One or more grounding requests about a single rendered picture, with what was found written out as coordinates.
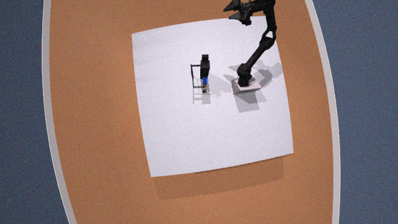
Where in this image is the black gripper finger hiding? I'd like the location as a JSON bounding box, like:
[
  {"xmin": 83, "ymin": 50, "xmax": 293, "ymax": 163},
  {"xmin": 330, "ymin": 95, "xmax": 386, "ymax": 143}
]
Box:
[
  {"xmin": 223, "ymin": 0, "xmax": 236, "ymax": 12},
  {"xmin": 228, "ymin": 11, "xmax": 241, "ymax": 22}
]

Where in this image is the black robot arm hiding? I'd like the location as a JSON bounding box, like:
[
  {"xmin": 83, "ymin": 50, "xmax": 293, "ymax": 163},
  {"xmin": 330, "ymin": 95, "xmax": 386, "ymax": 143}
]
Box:
[{"xmin": 237, "ymin": 0, "xmax": 277, "ymax": 87}]

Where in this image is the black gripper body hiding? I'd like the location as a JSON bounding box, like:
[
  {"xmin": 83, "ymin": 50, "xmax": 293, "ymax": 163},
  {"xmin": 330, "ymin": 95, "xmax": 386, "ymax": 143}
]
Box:
[{"xmin": 233, "ymin": 0, "xmax": 254, "ymax": 18}]

